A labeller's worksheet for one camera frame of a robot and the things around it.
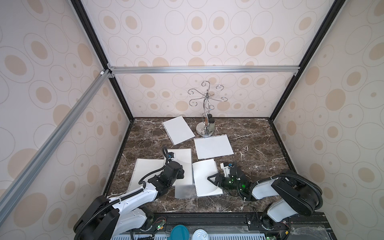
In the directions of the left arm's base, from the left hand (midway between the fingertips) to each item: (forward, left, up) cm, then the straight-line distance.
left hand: (185, 166), depth 85 cm
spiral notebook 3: (0, -10, -7) cm, 12 cm away
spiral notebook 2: (+10, +2, -8) cm, 13 cm away
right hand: (-6, -16, -5) cm, 18 cm away
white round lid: (-32, -8, -1) cm, 33 cm away
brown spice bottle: (+32, -13, +4) cm, 34 cm away
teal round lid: (-32, +1, +1) cm, 32 cm away
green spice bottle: (+31, -17, -1) cm, 35 cm away
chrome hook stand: (+33, -14, -4) cm, 36 cm away
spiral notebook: (+2, +27, -7) cm, 28 cm away
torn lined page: (+19, -17, -9) cm, 27 cm away
